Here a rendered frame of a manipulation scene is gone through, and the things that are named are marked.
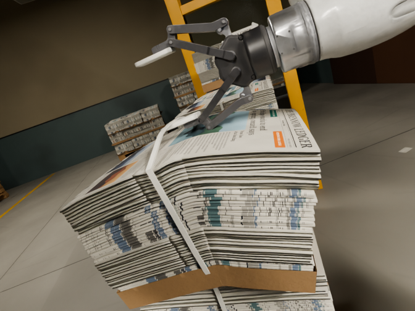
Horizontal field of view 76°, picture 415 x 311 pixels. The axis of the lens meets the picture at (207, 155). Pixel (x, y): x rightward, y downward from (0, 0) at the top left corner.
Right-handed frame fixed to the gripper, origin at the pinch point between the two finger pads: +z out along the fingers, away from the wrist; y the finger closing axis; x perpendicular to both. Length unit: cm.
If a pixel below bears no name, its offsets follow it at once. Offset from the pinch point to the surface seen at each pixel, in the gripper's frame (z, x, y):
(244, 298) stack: -3.0, -10.7, 38.5
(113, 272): 15.5, -14.8, 24.4
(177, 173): -3.0, -14.0, 10.7
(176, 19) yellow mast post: 31, 159, -42
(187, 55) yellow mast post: 33, 159, -17
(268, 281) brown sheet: -9.7, -14.9, 30.9
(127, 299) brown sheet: 16.0, -14.9, 30.6
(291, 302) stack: -10.9, -10.6, 40.7
